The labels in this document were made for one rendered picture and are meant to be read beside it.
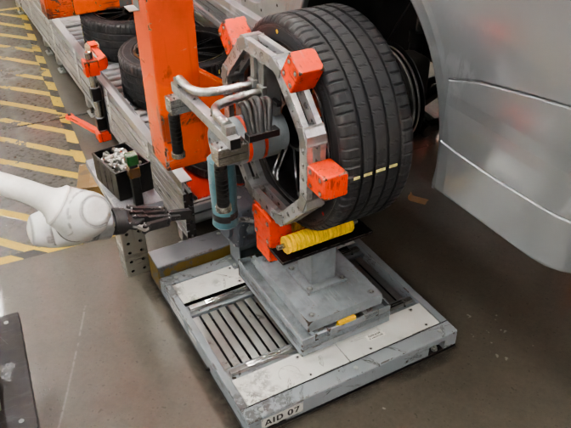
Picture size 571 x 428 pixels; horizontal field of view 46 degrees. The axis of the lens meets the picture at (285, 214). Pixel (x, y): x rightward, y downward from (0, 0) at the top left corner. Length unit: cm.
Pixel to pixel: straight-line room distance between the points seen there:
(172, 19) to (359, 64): 73
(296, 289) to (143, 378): 62
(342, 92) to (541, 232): 60
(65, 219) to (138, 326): 109
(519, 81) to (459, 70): 20
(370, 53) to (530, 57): 46
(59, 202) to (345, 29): 88
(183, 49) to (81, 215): 93
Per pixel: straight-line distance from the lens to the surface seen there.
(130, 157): 237
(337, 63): 183
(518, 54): 165
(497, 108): 173
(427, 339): 247
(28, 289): 296
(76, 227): 163
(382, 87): 186
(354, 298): 238
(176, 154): 213
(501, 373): 253
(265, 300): 249
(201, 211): 281
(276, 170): 226
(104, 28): 415
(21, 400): 211
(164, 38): 233
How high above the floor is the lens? 180
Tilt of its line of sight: 35 degrees down
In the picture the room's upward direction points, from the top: 1 degrees counter-clockwise
